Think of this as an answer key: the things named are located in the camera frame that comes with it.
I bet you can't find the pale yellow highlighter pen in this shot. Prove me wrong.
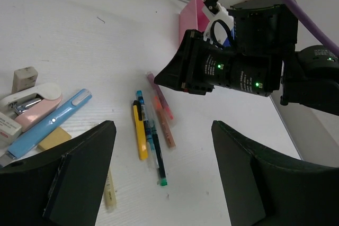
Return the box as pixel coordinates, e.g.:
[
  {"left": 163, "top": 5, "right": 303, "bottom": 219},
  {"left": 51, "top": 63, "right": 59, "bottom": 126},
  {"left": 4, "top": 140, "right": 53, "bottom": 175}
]
[{"left": 103, "top": 168, "right": 117, "bottom": 212}]

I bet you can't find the green capped pen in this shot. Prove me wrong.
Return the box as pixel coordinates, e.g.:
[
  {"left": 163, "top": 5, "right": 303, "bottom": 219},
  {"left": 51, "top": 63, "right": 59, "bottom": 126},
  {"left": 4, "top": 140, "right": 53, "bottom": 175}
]
[{"left": 150, "top": 120, "right": 167, "bottom": 186}]

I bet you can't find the orange highlighter pen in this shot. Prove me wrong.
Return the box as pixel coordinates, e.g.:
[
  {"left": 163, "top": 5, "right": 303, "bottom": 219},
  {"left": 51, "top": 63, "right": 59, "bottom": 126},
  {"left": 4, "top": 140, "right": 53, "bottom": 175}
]
[{"left": 154, "top": 96, "right": 174, "bottom": 121}]

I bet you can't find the light blue utility knife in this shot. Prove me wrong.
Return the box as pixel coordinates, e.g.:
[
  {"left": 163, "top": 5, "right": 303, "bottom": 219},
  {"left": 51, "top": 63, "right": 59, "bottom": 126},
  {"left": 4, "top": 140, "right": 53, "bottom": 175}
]
[{"left": 1, "top": 89, "right": 92, "bottom": 168}]

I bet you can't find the brown pink pen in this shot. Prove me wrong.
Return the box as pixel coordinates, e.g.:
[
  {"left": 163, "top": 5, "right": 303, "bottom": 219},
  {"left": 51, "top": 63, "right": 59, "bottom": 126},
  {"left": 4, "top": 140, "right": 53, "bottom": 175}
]
[{"left": 156, "top": 109, "right": 176, "bottom": 149}]

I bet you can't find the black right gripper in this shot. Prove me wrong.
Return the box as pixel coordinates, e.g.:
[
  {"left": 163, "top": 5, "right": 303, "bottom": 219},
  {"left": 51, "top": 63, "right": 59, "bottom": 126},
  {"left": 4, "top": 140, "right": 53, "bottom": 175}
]
[{"left": 154, "top": 0, "right": 298, "bottom": 97}]

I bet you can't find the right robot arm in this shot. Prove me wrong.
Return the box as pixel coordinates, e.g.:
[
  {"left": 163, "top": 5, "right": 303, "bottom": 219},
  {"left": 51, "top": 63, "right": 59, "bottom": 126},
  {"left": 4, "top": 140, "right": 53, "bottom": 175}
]
[{"left": 154, "top": 0, "right": 338, "bottom": 115}]

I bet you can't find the purple pink pen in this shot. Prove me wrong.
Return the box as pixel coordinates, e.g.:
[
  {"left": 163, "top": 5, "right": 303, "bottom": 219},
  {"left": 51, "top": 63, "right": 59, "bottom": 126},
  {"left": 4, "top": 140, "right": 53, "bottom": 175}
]
[{"left": 146, "top": 72, "right": 174, "bottom": 121}]

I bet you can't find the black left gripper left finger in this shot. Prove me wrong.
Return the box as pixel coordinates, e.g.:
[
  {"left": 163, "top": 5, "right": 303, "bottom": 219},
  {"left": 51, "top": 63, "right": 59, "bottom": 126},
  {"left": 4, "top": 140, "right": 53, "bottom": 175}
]
[{"left": 1, "top": 120, "right": 117, "bottom": 225}]

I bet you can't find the blue teal gel pen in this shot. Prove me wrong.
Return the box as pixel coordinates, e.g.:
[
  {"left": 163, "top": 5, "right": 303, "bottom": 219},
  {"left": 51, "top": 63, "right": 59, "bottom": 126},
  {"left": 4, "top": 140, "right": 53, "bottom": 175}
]
[{"left": 136, "top": 90, "right": 159, "bottom": 169}]

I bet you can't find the pink white stapler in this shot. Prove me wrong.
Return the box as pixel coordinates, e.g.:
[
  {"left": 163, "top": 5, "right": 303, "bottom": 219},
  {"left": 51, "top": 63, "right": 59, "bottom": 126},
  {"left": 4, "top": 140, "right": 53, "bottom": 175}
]
[{"left": 1, "top": 83, "right": 63, "bottom": 132}]

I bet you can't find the yellow eraser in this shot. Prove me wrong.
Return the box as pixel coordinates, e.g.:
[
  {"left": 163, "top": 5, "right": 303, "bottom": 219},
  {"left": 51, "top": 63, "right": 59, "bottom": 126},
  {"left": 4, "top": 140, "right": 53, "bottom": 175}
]
[{"left": 37, "top": 127, "right": 72, "bottom": 151}]

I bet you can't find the pink container compartment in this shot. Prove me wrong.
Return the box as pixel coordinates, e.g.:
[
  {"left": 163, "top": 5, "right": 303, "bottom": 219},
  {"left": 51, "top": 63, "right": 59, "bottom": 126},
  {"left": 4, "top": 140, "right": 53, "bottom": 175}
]
[{"left": 179, "top": 0, "right": 209, "bottom": 44}]

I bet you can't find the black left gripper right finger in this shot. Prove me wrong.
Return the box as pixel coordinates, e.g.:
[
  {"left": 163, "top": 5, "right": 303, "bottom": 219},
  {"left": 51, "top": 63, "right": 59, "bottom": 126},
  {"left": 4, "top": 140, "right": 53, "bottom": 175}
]
[{"left": 211, "top": 121, "right": 338, "bottom": 225}]

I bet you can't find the grey white eraser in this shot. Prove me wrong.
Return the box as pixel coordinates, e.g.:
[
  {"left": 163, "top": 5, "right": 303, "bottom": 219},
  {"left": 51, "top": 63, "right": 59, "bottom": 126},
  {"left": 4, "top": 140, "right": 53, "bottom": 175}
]
[{"left": 11, "top": 66, "right": 38, "bottom": 94}]

